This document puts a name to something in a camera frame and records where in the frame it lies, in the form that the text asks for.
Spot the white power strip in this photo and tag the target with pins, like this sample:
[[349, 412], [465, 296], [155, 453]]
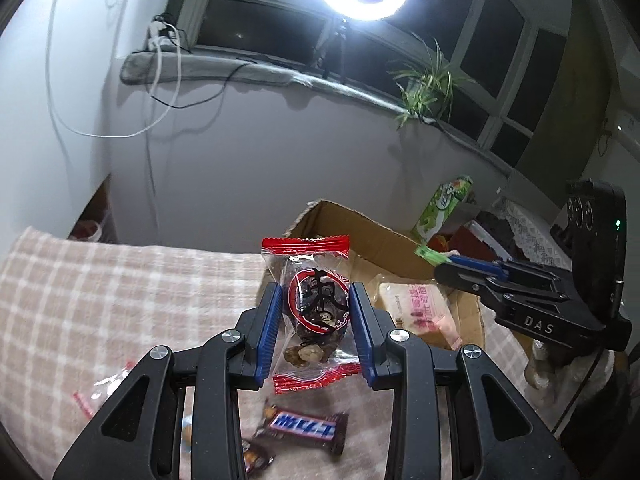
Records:
[[162, 35]]

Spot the olive curtain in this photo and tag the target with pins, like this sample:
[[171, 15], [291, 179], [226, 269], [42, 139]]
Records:
[[565, 100]]

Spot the white wardrobe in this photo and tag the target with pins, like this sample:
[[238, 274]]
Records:
[[50, 170]]

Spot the sliced bread packet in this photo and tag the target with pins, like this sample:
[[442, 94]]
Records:
[[415, 310]]

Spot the checked tablecloth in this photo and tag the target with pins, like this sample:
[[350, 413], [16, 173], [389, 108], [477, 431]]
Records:
[[125, 300]]

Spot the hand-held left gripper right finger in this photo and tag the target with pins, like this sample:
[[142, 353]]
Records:
[[362, 330]]

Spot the cardboard box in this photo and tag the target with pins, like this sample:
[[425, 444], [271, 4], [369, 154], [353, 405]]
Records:
[[370, 232]]

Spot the grey windowsill cloth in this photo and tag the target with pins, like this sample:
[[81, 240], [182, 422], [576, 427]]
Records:
[[200, 67]]

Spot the black tripod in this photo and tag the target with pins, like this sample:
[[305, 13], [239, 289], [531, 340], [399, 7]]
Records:
[[336, 45]]

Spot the clear red-sealed snack packet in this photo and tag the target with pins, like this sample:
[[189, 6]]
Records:
[[107, 385], [315, 305]]

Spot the dark cloth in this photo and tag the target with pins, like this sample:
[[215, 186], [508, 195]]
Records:
[[500, 230]]

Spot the red container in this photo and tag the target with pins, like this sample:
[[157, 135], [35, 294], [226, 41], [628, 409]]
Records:
[[87, 230]]

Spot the white lace cloth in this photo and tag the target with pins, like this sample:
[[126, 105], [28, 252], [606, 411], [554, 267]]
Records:
[[530, 230]]

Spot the potted spider plant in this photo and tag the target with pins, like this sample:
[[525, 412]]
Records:
[[425, 85]]

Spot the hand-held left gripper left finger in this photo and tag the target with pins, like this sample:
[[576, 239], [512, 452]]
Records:
[[267, 330]]

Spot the red box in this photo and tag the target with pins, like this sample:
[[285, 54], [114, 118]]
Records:
[[472, 240]]

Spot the clear plastic bag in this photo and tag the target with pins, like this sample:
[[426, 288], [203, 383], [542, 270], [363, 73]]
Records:
[[555, 375]]

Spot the window frame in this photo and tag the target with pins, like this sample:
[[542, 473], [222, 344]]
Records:
[[190, 15]]

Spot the brown bar with blue letters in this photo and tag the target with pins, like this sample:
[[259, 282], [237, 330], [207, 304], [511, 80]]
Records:
[[305, 425]]

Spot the brown chocolate bar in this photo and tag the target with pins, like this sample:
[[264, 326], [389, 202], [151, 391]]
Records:
[[255, 457]]

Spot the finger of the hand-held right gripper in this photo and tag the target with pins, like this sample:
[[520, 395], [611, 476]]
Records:
[[465, 282], [480, 267]]

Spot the small green packet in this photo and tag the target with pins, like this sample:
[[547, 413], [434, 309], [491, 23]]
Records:
[[430, 254]]

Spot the green carton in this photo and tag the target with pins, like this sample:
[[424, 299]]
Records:
[[440, 210]]

